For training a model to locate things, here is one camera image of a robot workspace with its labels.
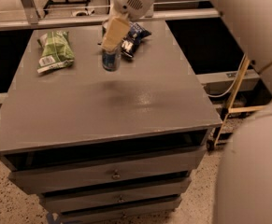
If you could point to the middle grey drawer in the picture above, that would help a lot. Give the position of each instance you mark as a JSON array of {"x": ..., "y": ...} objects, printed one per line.
[{"x": 118, "y": 195}]

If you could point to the grey drawer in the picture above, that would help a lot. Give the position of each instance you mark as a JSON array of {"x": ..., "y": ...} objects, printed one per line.
[
  {"x": 85, "y": 174},
  {"x": 118, "y": 211},
  {"x": 118, "y": 195}
]

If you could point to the top grey drawer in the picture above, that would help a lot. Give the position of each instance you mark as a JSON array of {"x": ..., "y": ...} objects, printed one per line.
[{"x": 85, "y": 174}]

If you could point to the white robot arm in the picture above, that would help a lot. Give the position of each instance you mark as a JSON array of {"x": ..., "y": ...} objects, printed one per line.
[{"x": 243, "y": 190}]

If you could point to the bottom grey drawer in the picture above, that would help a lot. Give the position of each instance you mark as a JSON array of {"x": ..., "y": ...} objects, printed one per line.
[{"x": 118, "y": 211}]

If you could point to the silver blue redbull can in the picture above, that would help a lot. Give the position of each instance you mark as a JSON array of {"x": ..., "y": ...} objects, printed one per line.
[{"x": 111, "y": 59}]

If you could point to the grey drawer cabinet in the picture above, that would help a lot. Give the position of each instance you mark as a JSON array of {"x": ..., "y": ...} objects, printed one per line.
[{"x": 87, "y": 114}]

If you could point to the grey metal railing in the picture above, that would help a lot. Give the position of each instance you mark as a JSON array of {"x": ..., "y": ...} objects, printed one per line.
[{"x": 43, "y": 14}]

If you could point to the green jalapeno chip bag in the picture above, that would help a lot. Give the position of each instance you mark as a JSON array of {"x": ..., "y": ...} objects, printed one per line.
[{"x": 57, "y": 53}]

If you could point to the dark blue chip bag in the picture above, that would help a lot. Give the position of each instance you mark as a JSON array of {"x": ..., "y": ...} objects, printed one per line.
[{"x": 132, "y": 40}]

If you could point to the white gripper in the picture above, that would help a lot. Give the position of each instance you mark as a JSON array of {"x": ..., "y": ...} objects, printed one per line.
[{"x": 126, "y": 4}]

